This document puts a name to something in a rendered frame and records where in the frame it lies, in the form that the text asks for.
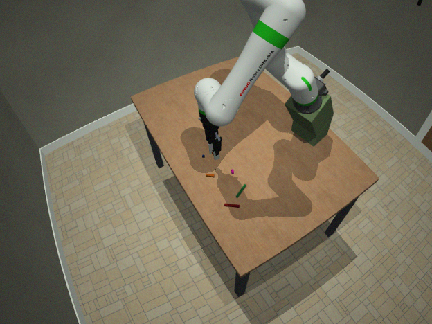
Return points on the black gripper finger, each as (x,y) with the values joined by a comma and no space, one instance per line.
(210,144)
(217,145)

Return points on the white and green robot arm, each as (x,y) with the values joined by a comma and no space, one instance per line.
(274,22)

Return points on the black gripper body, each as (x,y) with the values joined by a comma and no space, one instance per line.
(211,128)

